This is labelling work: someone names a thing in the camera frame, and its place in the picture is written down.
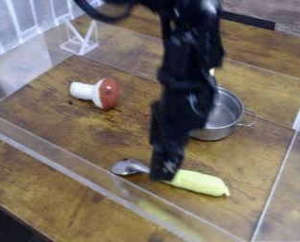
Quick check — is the clear acrylic front barrier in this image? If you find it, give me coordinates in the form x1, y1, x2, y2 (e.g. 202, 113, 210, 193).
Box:
0, 117, 244, 242

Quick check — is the toy mushroom brown cap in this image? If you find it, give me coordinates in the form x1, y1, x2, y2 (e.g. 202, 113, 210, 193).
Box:
68, 77, 122, 111

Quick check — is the green handled metal spoon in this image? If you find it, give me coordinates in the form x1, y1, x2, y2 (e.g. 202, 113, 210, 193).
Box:
110, 159, 230, 197

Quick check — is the clear acrylic triangle stand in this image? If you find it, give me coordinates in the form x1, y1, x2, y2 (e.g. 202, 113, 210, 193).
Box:
59, 20, 99, 56

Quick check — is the black strip on table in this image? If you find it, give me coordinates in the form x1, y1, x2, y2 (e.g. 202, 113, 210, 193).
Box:
221, 10, 276, 30

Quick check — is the small steel pot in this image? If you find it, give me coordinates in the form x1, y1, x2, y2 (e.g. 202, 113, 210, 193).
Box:
190, 87, 257, 141

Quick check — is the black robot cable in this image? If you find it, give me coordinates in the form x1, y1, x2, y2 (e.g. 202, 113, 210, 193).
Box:
72, 0, 137, 24

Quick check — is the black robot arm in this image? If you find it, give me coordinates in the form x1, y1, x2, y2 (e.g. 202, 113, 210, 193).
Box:
131, 0, 224, 182

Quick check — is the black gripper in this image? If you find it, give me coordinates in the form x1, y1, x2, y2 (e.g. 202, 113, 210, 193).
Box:
150, 78, 218, 182

